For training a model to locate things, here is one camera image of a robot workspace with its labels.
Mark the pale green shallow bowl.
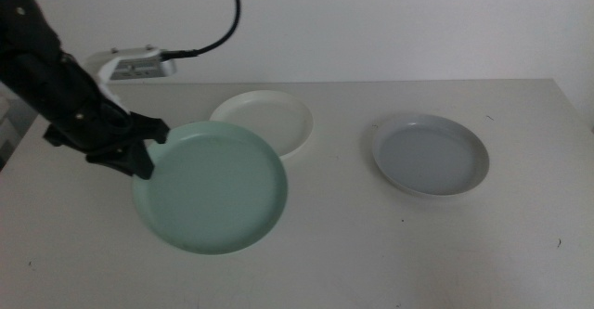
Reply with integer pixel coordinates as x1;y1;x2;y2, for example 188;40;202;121
131;121;289;256

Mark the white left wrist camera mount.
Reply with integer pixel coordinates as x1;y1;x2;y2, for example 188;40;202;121
84;45;178;113

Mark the black camera cable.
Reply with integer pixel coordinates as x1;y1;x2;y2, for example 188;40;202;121
161;0;243;62

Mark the white shallow bowl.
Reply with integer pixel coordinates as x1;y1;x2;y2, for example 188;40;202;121
209;89;315;161

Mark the light grey shallow bowl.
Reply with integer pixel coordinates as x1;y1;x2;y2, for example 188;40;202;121
370;112;490;197

